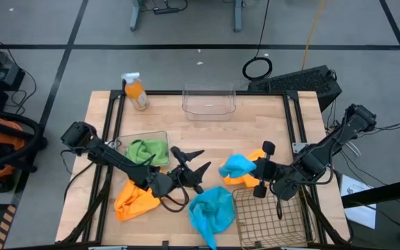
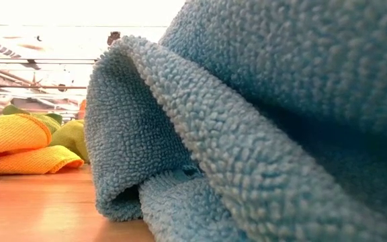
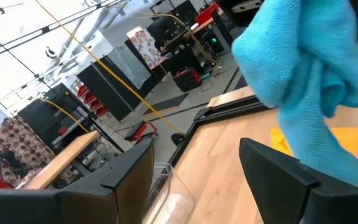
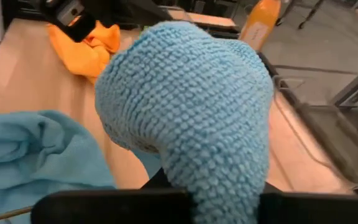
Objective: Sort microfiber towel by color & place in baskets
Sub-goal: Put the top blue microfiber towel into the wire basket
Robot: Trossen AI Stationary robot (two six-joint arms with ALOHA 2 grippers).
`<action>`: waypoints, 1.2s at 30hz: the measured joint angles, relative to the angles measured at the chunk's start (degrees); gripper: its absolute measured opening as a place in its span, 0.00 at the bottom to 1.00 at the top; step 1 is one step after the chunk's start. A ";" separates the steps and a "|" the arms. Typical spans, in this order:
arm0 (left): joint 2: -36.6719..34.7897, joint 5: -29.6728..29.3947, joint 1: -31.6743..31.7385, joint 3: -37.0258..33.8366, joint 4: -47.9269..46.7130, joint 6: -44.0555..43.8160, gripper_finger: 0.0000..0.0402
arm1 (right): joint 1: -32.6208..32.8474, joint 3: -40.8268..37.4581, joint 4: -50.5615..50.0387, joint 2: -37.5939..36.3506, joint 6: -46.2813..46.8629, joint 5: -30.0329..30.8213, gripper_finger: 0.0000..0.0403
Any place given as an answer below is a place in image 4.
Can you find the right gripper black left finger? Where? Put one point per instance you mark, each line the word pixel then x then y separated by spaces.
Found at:
pixel 104 208

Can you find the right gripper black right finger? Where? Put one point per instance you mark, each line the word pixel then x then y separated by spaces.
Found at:
pixel 322 210

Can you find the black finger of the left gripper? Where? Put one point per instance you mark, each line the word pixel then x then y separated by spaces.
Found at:
pixel 81 28

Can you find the orange microfiber towel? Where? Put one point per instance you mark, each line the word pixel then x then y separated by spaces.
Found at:
pixel 85 59

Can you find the blue microfiber towel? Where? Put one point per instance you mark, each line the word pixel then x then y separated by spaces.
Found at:
pixel 26 155
pixel 182 109

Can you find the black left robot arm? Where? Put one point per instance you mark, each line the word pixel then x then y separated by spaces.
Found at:
pixel 113 9

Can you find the grey legged desk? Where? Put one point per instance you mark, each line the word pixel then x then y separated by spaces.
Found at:
pixel 356 84

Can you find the orange liquid spray bottle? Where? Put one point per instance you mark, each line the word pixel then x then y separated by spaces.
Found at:
pixel 259 21

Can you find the office chair base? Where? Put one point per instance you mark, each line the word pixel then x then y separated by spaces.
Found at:
pixel 311 12

